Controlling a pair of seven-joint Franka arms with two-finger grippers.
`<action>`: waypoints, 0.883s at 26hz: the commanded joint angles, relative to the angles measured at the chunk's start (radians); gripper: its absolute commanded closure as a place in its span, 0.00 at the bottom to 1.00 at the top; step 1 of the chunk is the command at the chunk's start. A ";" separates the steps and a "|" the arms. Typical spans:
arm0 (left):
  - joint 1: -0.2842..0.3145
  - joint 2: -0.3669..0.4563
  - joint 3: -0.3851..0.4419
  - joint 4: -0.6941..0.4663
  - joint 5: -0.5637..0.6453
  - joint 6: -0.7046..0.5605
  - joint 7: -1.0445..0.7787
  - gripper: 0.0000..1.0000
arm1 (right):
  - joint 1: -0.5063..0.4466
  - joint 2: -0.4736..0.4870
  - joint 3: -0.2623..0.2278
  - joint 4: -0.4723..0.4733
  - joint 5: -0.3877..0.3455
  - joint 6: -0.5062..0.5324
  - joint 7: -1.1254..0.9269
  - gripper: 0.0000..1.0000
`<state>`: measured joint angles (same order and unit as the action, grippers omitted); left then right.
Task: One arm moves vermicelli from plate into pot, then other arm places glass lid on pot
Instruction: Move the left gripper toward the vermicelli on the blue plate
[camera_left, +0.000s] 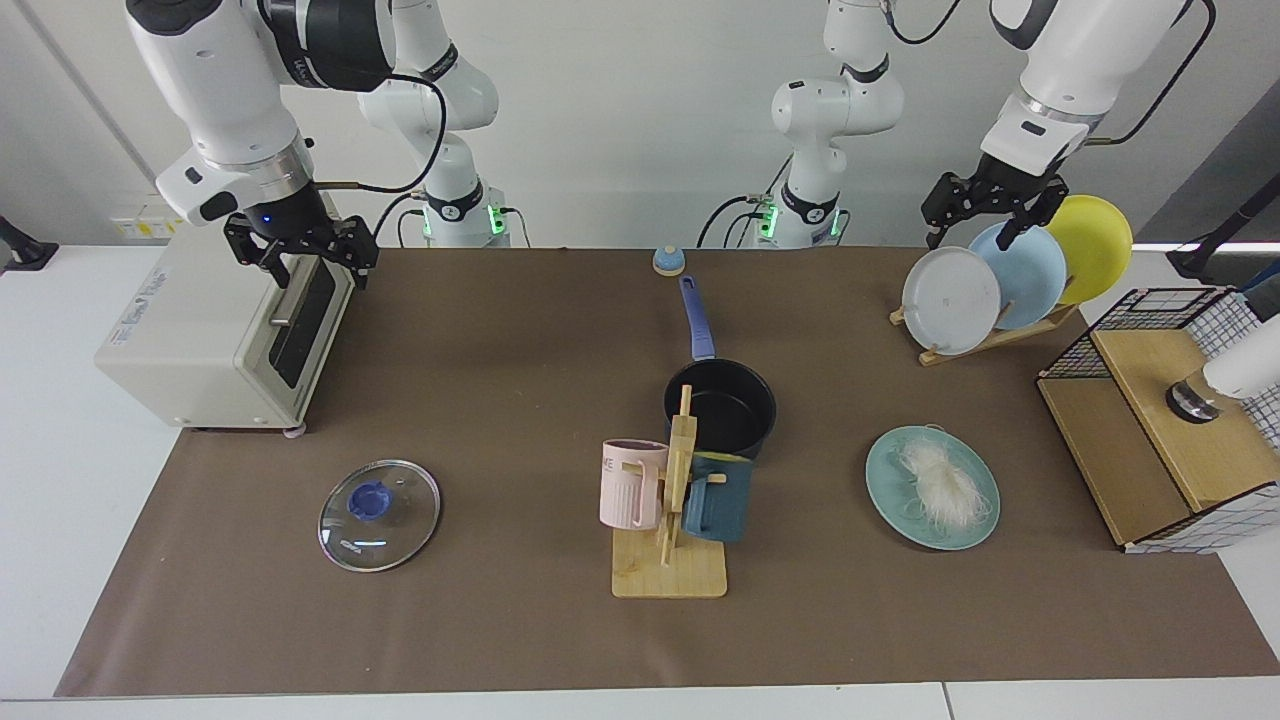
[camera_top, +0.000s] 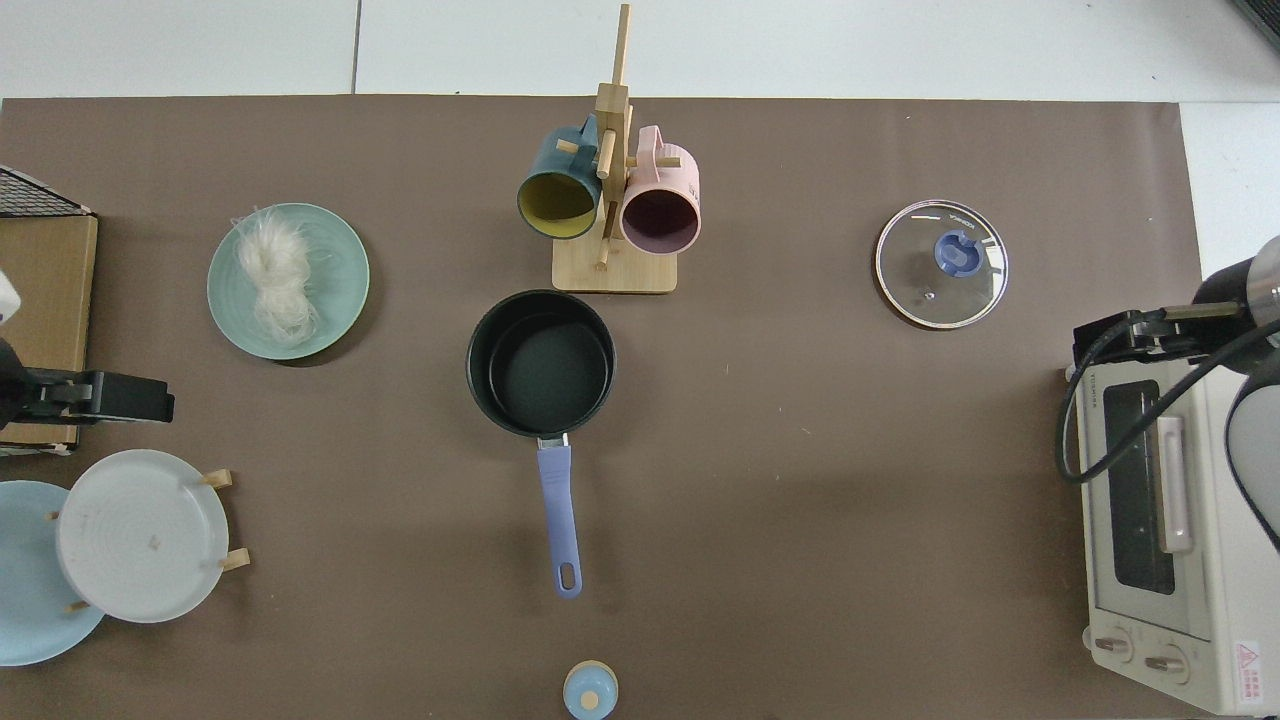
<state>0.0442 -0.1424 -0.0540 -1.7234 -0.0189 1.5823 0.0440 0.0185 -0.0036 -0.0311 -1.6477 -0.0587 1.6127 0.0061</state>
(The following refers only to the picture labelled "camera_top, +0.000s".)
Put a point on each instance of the pale toaster oven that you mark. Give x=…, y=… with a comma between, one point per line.
x=1140, y=480

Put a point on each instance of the wooden plate rack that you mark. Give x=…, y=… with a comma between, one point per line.
x=215, y=478

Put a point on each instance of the light blue plate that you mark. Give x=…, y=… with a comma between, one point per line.
x=30, y=600

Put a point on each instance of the small blue round thing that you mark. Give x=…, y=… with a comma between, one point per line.
x=575, y=690

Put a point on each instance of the white vermicelli bundle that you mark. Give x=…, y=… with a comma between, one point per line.
x=275, y=270

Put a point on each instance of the glass lid with blue knob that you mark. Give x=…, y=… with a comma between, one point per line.
x=957, y=250

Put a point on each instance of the grey plate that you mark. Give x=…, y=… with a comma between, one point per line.
x=140, y=540

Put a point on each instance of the dark grey slanted object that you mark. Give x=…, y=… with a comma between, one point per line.
x=1265, y=15

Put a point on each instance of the wooden cup stand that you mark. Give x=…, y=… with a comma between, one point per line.
x=630, y=272

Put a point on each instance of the dark teal mug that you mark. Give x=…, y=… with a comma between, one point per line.
x=545, y=160

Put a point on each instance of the pale green plate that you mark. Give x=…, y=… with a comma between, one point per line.
x=335, y=280

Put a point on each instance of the brown table cloth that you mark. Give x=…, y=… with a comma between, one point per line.
x=800, y=450

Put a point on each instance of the pink ribbed mug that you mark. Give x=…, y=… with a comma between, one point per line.
x=665, y=175

